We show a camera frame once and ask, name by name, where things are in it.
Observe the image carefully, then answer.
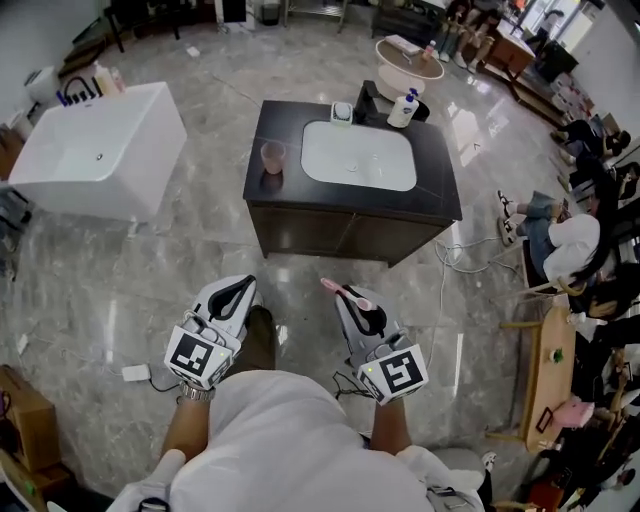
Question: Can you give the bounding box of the black bathtub faucet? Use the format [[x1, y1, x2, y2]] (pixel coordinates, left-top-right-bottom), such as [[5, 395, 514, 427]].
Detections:
[[63, 75, 99, 107]]

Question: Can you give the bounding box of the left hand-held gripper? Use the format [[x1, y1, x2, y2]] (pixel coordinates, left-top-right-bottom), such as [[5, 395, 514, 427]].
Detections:
[[163, 273, 265, 392]]

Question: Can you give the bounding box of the round white coffee table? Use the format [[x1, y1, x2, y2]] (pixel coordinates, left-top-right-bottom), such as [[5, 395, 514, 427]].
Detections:
[[374, 35, 446, 97]]

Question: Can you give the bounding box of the white bathtub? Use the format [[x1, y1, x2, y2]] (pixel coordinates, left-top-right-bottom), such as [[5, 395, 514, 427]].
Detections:
[[8, 81, 188, 224]]

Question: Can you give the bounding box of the pink toothbrush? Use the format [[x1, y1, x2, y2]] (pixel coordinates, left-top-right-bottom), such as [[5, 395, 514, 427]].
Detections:
[[319, 277, 377, 310]]

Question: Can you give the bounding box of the white soap dish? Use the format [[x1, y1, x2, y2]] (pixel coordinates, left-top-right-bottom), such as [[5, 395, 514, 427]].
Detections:
[[329, 100, 355, 129]]

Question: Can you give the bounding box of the black sink faucet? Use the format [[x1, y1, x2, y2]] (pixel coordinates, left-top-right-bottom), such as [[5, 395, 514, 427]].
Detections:
[[353, 79, 382, 127]]

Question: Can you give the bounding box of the silver wristwatch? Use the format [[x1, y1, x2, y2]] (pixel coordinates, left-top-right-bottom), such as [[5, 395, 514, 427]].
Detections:
[[176, 381, 217, 404]]

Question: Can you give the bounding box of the white floor cable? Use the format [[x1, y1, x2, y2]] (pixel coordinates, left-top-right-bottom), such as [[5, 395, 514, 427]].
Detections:
[[424, 237, 522, 371]]

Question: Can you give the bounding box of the yellow bottle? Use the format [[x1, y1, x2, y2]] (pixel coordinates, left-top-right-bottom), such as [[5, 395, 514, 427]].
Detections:
[[93, 60, 119, 99]]

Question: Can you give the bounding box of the person's white shirt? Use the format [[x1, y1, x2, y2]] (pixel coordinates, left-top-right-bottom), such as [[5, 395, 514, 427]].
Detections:
[[107, 369, 486, 512]]

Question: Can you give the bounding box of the white sink basin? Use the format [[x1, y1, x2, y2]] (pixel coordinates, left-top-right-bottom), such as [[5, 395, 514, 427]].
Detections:
[[300, 119, 418, 193]]

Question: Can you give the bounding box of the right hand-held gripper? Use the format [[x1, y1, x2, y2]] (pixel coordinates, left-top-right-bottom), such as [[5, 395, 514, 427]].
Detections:
[[333, 284, 430, 407]]

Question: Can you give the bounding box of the person's brown trouser leg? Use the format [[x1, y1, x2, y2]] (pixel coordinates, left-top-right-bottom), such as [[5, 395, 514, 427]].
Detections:
[[227, 304, 277, 374]]

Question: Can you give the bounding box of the pink bag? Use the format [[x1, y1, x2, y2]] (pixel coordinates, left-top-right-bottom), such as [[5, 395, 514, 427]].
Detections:
[[551, 396, 597, 430]]

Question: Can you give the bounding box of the pink translucent cup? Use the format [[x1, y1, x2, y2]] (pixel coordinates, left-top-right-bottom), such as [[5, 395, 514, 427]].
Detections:
[[260, 140, 287, 176]]

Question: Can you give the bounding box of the light wooden table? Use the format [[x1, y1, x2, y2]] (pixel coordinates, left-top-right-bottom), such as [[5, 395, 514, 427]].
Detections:
[[485, 305, 577, 455]]

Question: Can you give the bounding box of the black floor cable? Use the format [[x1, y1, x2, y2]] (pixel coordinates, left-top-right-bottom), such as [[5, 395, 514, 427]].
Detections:
[[332, 370, 372, 402]]

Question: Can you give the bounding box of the person's left forearm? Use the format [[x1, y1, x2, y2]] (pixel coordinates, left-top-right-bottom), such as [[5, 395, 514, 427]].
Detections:
[[160, 384, 217, 465]]

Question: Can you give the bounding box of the dark vanity cabinet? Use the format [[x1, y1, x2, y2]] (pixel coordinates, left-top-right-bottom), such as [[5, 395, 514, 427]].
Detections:
[[242, 99, 464, 269]]

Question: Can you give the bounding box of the person's right forearm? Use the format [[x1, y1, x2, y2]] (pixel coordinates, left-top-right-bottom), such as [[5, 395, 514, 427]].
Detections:
[[368, 397, 414, 457]]

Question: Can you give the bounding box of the white toilet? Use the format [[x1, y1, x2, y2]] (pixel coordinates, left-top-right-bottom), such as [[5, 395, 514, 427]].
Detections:
[[24, 64, 62, 105]]

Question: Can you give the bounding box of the brown cardboard box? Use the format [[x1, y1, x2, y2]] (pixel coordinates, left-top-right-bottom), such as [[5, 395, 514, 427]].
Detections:
[[0, 364, 62, 474]]

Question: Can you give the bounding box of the white pump bottle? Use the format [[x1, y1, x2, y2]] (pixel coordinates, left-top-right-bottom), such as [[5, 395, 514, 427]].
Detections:
[[386, 87, 421, 129]]

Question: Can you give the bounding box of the wooden chair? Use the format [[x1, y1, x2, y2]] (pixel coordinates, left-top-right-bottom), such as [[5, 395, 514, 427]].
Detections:
[[492, 238, 586, 301]]

